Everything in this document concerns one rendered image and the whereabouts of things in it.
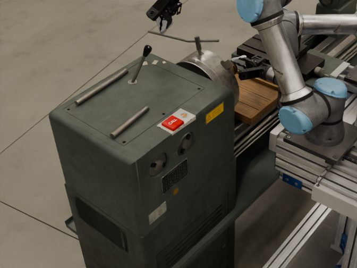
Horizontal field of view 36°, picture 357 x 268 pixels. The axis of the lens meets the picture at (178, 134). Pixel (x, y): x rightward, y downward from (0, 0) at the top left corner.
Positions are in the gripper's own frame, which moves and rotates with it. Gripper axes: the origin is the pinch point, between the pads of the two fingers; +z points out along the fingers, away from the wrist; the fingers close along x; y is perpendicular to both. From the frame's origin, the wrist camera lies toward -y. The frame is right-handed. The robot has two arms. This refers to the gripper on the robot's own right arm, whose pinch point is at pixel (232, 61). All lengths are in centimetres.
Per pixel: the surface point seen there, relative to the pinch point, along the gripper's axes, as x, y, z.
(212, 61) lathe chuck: 15.4, -24.9, -8.1
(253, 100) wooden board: -19.1, 1.6, -12.1
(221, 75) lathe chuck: 11.6, -26.1, -14.3
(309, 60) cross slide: -10.5, 37.1, -20.8
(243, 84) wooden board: -19.1, 9.8, 0.5
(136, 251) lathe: -33, -94, -25
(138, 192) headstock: 3, -93, -29
